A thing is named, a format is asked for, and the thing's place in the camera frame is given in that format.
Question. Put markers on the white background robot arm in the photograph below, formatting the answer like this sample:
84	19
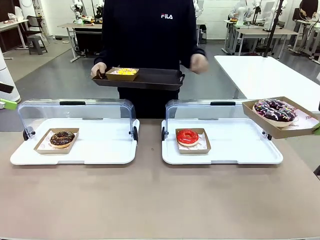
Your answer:
78	15
240	15

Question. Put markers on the black mesh chair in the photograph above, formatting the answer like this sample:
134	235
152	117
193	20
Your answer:
297	15

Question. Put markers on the brown background work table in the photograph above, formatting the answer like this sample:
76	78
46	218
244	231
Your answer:
265	32

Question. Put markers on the white plastic bag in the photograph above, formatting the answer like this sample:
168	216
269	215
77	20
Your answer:
15	13

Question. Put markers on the dark donut with white stripes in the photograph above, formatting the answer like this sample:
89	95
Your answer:
265	110

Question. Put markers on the person's left hand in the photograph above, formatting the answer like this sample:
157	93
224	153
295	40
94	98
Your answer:
200	63

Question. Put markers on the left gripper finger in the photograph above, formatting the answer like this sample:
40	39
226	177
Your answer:
7	103
6	87

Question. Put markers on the red glazed donut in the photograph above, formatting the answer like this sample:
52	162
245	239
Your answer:
187	137

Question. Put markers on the background person in dark clothes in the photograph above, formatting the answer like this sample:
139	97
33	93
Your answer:
310	8

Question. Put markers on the person's right hand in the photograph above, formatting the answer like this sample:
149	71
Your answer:
98	68

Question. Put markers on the black tripod pole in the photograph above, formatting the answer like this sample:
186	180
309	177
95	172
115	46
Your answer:
273	25

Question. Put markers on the black office chair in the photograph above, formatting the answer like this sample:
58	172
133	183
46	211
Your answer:
35	23

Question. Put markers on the person's left forearm navy sleeve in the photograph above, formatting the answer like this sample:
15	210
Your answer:
198	48

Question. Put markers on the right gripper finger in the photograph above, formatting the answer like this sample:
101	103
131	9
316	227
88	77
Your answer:
317	128
319	103

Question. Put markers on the yellow glazed donut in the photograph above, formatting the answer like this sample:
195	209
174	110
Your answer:
125	71

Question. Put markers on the person in navy sweatshirt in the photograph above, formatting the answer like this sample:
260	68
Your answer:
150	45

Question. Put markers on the clear plastic display lid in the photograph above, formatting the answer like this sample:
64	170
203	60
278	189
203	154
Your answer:
212	111
75	110

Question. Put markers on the dark brown serving tray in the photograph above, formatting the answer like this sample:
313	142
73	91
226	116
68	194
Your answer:
155	80

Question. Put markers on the chocolate donut with sprinkles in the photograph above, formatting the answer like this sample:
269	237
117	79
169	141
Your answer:
62	138

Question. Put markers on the grey step stool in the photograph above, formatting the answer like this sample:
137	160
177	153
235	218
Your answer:
37	43

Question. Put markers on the large white table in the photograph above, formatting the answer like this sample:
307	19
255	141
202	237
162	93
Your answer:
265	75

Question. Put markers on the person's right forearm navy sleeve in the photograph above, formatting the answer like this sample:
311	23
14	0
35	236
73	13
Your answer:
100	58

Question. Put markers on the brown table with white legs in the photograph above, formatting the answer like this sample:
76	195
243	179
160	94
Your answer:
80	25

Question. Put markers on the white side table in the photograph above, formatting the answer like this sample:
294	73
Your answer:
12	25

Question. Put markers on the white display tray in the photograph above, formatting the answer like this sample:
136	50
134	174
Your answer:
100	145
232	150

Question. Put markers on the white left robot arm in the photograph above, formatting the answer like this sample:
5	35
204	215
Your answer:
6	75

